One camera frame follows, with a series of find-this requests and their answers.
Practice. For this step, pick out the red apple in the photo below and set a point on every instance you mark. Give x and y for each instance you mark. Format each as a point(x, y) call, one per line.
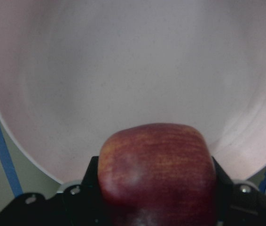
point(158, 175)

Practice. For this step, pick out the pink plate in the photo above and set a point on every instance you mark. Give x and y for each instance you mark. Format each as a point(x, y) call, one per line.
point(73, 72)

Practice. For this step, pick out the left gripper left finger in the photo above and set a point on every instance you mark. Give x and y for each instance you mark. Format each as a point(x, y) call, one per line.
point(78, 205)

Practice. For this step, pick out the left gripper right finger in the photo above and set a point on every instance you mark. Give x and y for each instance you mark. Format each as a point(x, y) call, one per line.
point(238, 202)

